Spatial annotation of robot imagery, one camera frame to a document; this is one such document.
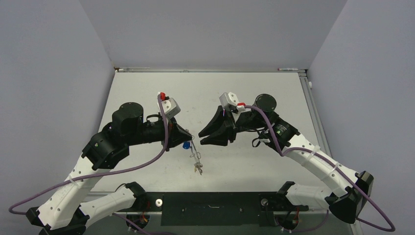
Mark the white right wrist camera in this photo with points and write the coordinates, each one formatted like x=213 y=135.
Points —
x=230 y=103

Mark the aluminium back rail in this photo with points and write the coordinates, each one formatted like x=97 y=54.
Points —
x=200 y=70

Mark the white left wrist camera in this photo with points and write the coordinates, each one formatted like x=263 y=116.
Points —
x=169 y=105

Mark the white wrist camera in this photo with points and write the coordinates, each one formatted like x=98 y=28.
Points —
x=169 y=105
x=230 y=103

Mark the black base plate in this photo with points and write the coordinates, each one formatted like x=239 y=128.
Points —
x=215 y=208

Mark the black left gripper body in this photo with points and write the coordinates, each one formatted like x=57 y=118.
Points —
x=169 y=129

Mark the aluminium right side rail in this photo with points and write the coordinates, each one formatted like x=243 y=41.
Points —
x=306 y=85

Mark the pink white marker pen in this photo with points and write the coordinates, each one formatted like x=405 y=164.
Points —
x=288 y=69

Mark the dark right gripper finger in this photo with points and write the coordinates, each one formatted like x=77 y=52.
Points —
x=220 y=124
x=219 y=138

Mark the aluminium rail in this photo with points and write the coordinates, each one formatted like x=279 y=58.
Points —
x=200 y=70
x=306 y=85

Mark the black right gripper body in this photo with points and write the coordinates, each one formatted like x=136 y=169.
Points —
x=245 y=120

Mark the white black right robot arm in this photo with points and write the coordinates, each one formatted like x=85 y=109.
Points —
x=344 y=191

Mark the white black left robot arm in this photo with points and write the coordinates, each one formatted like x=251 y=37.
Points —
x=65 y=212

